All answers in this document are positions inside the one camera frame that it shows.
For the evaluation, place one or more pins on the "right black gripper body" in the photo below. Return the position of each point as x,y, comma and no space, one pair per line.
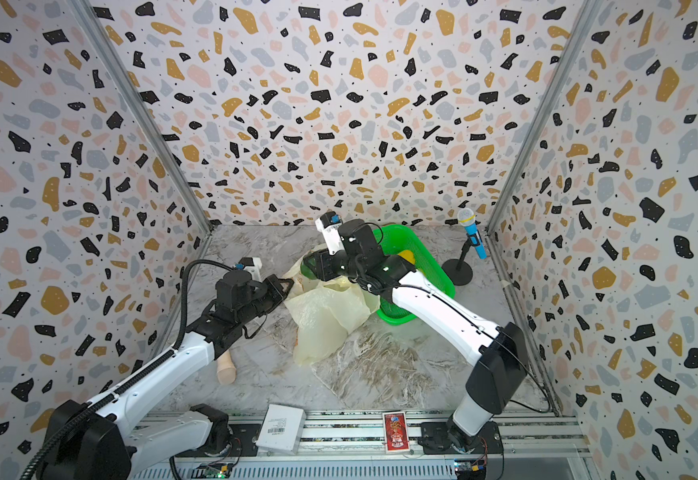
328,264

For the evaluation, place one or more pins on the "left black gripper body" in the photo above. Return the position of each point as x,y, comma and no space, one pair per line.
262,300

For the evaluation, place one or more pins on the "cream plastic bag orange print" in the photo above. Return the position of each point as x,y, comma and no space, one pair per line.
325,313

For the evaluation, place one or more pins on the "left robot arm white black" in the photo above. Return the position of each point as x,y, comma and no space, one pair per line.
101,439

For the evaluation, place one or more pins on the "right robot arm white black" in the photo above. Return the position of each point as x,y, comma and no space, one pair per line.
497,354

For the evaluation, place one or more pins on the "green plastic basket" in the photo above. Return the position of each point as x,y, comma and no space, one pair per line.
396,239

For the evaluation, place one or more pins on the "yellow toy fruit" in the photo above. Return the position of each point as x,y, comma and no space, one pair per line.
408,255

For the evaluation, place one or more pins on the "dark green toy vegetable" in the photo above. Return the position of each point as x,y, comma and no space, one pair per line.
311,268

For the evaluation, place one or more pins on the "wooden rolling pin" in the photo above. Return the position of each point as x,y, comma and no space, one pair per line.
226,371

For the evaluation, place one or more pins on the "black microphone stand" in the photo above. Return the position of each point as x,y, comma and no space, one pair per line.
457,269

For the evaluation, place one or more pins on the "blue toy microphone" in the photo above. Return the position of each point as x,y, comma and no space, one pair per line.
467,219

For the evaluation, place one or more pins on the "white cardboard box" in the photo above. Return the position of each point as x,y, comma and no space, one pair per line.
281,429

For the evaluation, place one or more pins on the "red card pack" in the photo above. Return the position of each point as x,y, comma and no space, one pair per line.
396,438

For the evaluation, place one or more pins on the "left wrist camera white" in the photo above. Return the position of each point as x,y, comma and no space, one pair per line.
252,265

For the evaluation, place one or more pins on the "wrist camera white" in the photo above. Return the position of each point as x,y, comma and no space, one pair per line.
252,265
328,225

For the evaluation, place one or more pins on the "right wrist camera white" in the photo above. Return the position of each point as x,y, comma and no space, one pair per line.
328,225

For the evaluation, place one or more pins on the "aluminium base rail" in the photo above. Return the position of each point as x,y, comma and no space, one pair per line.
350,445

